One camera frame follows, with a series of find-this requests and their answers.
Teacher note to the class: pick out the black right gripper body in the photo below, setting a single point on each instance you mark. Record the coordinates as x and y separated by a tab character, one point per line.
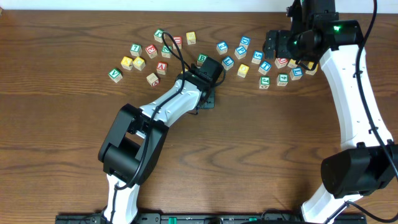
296	47

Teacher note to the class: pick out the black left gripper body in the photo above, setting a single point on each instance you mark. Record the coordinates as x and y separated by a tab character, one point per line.
208	101

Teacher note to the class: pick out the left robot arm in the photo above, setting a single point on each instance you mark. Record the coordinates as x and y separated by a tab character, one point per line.
133	144

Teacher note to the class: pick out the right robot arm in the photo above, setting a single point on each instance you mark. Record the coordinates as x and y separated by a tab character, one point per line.
367	162

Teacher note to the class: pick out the yellow top block right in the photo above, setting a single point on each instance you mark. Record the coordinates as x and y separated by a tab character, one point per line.
292	64

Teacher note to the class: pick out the blue L block right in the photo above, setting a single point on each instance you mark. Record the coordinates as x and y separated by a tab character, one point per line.
296	73

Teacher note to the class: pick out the blue l block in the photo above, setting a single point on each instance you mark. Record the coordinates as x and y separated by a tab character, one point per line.
296	73
227	63

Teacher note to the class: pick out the yellow block far right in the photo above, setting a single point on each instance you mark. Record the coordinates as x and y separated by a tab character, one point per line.
312	68

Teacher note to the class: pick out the blue T block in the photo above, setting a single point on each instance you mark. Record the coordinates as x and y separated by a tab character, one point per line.
264	67

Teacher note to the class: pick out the green 4 block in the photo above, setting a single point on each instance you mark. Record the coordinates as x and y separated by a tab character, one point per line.
282	79

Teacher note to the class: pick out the blue 5 block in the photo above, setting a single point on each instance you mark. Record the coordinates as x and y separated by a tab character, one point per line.
257	57

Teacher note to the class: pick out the green B block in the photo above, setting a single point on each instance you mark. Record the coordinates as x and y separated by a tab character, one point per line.
201	58

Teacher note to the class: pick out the blue L block centre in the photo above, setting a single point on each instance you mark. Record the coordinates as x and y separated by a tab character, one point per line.
227	63

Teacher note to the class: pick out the yellow O block right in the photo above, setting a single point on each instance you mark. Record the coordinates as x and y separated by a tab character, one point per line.
243	70

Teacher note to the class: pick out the green j block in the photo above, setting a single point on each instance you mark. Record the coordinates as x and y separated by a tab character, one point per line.
264	82
158	35

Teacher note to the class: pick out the blue D block upper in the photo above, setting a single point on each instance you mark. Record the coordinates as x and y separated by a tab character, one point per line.
245	41

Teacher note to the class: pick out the blue 2 block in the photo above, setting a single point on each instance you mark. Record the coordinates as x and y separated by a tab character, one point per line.
222	47

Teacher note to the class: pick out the blue P block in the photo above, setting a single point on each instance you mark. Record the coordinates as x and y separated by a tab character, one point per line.
240	52

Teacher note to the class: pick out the red V block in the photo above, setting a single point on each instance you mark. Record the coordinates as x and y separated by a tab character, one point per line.
162	68

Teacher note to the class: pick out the red sided tan block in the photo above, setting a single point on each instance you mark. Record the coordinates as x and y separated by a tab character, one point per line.
153	79

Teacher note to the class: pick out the green Z block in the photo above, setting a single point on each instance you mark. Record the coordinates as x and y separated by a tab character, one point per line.
166	52

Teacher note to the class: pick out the red U block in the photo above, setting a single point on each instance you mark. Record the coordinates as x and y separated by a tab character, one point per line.
177	42

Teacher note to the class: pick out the red E block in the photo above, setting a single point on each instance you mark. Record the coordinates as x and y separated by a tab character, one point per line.
151	50

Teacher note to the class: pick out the yellow C block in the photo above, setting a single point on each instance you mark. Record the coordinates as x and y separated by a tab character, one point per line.
139	63

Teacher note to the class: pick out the green J block top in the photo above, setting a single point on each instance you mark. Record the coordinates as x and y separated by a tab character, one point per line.
158	35

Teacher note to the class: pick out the green 7 block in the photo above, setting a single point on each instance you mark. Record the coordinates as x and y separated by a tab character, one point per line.
136	50

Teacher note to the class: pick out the yellow A block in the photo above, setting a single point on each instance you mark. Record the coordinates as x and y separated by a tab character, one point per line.
127	63

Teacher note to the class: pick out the green V block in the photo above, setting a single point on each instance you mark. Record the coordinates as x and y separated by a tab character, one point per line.
115	75

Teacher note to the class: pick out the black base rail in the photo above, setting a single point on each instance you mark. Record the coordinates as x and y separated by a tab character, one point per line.
156	218

